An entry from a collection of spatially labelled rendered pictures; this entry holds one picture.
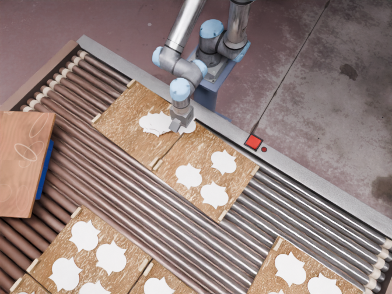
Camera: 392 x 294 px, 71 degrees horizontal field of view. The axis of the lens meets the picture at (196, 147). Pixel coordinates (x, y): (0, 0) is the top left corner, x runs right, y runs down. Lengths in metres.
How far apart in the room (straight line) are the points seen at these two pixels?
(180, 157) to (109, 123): 0.42
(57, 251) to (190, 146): 0.77
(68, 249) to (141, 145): 0.58
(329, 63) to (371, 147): 0.91
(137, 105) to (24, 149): 0.58
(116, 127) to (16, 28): 2.31
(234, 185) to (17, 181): 0.99
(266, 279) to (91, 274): 0.76
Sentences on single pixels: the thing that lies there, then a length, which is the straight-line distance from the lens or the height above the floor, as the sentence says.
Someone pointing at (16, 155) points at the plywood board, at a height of 1.04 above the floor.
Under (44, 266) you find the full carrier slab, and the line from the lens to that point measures 1.46.
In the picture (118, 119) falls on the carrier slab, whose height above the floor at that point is 0.94.
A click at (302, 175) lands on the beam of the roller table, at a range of 1.48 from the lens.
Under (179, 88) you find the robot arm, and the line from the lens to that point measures 1.02.
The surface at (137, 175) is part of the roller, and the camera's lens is 1.40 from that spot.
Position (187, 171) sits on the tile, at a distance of 1.35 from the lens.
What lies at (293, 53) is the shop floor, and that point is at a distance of 3.07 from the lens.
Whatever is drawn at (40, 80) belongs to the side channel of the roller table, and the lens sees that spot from 1.78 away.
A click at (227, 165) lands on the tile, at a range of 1.37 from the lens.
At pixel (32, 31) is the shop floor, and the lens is 3.51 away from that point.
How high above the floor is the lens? 2.24
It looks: 69 degrees down
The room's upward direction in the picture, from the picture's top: 1 degrees clockwise
